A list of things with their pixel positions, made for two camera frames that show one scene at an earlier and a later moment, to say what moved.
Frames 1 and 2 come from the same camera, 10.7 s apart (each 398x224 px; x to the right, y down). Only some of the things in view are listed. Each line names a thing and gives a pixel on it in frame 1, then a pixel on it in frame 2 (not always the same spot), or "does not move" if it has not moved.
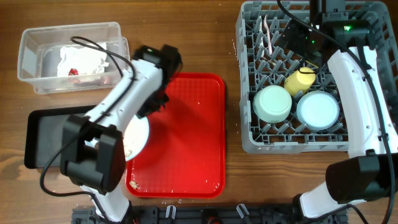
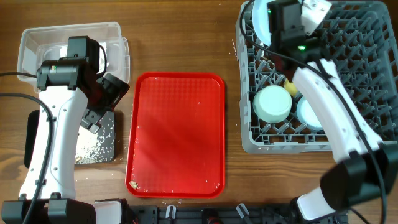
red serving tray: x=185 y=155 does not move
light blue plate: x=135 y=138 → x=260 y=20
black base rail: x=208 y=214 does not move
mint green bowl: x=272 y=104 does not move
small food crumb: x=135 y=185 does not move
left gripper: x=145 y=110 → x=117 y=88
